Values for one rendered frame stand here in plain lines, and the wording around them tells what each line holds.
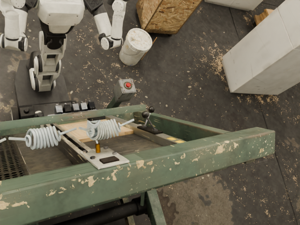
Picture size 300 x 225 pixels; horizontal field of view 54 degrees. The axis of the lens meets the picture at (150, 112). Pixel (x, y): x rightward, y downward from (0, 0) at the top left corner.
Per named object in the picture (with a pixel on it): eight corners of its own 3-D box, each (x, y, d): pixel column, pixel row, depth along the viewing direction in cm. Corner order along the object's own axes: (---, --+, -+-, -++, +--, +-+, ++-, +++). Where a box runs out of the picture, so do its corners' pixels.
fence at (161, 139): (110, 120, 212) (110, 114, 211) (189, 151, 130) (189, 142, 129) (104, 121, 210) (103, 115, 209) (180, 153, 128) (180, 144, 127)
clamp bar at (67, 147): (53, 128, 193) (49, 92, 189) (131, 193, 90) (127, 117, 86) (37, 130, 188) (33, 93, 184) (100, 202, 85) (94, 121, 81)
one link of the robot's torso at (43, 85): (30, 81, 270) (33, 52, 230) (52, 79, 279) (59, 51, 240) (32, 96, 265) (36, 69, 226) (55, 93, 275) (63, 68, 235)
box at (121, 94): (125, 88, 243) (132, 78, 228) (128, 101, 240) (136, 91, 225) (111, 89, 238) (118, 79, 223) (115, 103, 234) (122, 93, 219)
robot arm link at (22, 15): (3, 50, 167) (8, 12, 168) (27, 54, 170) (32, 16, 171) (-2, 46, 156) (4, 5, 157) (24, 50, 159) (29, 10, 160)
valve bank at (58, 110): (92, 106, 245) (100, 94, 225) (96, 122, 241) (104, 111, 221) (29, 114, 221) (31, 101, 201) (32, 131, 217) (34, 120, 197)
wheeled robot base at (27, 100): (6, 67, 285) (6, 47, 257) (60, 64, 310) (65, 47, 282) (17, 127, 266) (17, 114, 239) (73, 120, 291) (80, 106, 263)
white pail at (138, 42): (139, 48, 366) (155, 24, 327) (143, 68, 355) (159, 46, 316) (115, 45, 352) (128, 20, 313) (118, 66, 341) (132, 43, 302)
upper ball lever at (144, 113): (156, 129, 153) (144, 109, 148) (160, 130, 150) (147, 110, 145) (151, 134, 152) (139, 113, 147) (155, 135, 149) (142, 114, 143)
